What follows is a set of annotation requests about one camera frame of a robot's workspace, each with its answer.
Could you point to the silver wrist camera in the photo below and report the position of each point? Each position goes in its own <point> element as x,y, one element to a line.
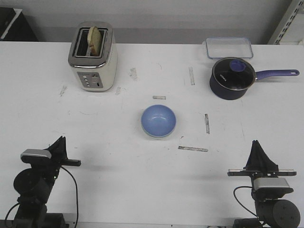
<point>272,184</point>
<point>36,156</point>

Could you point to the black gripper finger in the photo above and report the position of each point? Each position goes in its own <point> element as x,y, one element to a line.
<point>58,150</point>
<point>258,160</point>

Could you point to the dark blue saucepan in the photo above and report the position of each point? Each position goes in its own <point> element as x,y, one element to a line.
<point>227,94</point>

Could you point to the black box in corner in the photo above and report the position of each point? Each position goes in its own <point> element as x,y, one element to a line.
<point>14,26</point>

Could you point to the clear plastic food container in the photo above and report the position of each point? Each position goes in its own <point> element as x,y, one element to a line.
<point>221,47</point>

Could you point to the blue bowl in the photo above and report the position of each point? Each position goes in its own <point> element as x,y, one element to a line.
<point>158,121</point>

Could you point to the green bowl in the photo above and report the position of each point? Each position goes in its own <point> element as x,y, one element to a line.
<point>164,137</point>

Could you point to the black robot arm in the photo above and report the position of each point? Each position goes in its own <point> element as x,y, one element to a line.
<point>278,213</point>
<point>34,186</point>

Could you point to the slice of toast bread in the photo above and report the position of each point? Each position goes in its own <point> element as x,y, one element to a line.
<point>94,41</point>

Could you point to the cream and chrome toaster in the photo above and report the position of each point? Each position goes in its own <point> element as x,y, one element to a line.
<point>94,73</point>

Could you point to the white slotted shelf rail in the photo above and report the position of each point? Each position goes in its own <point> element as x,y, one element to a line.
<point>290,30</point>

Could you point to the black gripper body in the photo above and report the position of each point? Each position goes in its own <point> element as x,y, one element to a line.
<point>264,195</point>
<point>49,169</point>

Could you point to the glass pot lid blue knob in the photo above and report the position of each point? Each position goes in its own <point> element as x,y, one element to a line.
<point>233,73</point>

